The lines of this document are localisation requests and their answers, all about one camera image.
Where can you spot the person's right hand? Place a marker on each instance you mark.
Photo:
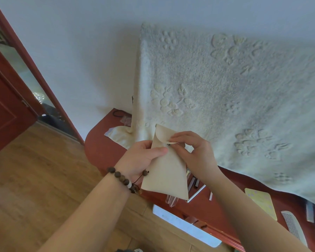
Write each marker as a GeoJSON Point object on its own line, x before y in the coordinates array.
{"type": "Point", "coordinates": [202, 160]}

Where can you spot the person's left hand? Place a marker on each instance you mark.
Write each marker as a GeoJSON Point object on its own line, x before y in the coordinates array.
{"type": "Point", "coordinates": [136, 160]}

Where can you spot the thin silver makeup pen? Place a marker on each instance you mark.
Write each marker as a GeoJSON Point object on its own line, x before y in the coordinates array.
{"type": "Point", "coordinates": [197, 193]}

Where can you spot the cream snap pouch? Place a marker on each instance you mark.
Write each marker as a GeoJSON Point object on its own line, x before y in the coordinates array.
{"type": "Point", "coordinates": [168, 175]}

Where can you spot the small pale stick cap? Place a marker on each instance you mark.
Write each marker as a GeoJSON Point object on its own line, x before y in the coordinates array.
{"type": "Point", "coordinates": [210, 196]}

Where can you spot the yellow hand mirror makeup tool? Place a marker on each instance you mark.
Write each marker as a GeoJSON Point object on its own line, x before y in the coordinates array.
{"type": "Point", "coordinates": [262, 202]}

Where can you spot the cream plastic comb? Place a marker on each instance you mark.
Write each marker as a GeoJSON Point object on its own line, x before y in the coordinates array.
{"type": "Point", "coordinates": [294, 228]}

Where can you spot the person's right forearm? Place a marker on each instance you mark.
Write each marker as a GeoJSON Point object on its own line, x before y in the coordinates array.
{"type": "Point", "coordinates": [252, 220]}

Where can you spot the person's left forearm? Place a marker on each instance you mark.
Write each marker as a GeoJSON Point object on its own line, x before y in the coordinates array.
{"type": "Point", "coordinates": [86, 220]}

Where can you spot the person's left black white shoe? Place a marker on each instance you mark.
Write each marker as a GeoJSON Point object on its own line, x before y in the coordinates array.
{"type": "Point", "coordinates": [138, 250]}

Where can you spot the red wooden table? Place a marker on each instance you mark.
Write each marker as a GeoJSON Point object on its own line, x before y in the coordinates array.
{"type": "Point", "coordinates": [105, 149]}

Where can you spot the crinkled clear plastic bag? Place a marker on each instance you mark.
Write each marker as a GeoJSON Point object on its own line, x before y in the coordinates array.
{"type": "Point", "coordinates": [126, 120]}

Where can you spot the pale green embossed towel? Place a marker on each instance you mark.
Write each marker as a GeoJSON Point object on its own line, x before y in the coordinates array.
{"type": "Point", "coordinates": [225, 102]}

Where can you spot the white green floral box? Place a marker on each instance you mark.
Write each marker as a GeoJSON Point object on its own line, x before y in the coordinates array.
{"type": "Point", "coordinates": [183, 225]}

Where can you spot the dark grey trousers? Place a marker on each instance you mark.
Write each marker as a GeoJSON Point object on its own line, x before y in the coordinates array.
{"type": "Point", "coordinates": [124, 250]}

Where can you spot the silver stand foot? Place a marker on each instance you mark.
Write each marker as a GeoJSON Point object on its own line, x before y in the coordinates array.
{"type": "Point", "coordinates": [309, 212]}

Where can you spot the red wooden door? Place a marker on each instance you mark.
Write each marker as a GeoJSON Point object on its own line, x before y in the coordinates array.
{"type": "Point", "coordinates": [8, 115]}

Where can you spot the red wooden door frame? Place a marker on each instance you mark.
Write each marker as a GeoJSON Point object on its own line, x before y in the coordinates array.
{"type": "Point", "coordinates": [42, 81]}

